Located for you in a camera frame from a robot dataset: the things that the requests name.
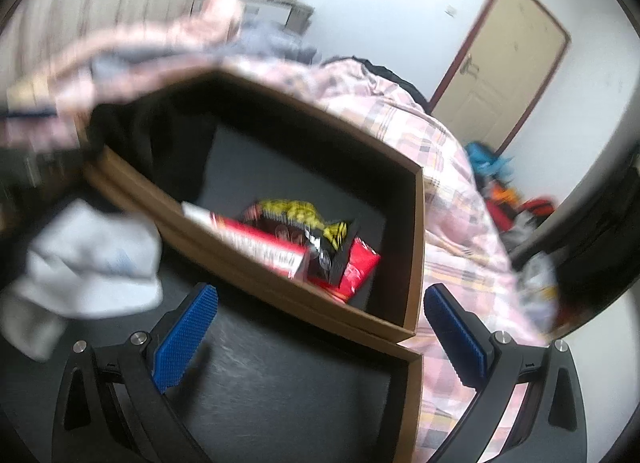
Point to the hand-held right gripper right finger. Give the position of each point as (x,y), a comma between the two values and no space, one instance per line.
(457,343)

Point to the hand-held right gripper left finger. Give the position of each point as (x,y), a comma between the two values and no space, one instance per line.
(182,338)

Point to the grey microfibre cloth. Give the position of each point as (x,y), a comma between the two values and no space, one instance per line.
(85,268)

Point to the shallow brown cardboard box lid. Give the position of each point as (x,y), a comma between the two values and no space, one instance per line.
(280,393)

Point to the red tissue packet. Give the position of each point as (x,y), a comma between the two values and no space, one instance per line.
(250,240)
(357,265)

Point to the black sock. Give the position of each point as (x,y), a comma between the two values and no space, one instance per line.
(150,143)

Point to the black yellow wipes packet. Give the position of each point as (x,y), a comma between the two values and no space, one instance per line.
(300,215)

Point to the deep brown cardboard box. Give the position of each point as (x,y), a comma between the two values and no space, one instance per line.
(300,153)

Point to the pink plaid quilt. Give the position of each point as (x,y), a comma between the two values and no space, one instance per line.
(450,243)

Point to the white plastic bag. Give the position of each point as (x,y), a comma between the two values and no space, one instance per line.
(540,278)

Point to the red backpack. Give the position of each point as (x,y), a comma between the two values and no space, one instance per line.
(535,205)

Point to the blue plastic bag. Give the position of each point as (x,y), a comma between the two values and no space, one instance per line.
(487,158)

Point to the peach fleece blanket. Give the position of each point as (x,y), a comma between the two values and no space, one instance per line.
(220,8)

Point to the grey blanket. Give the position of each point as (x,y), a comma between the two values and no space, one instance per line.
(270,40)

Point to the white desk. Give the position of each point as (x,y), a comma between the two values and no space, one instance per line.
(295,13)

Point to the cream door with red frame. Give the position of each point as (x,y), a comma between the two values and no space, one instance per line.
(505,53)

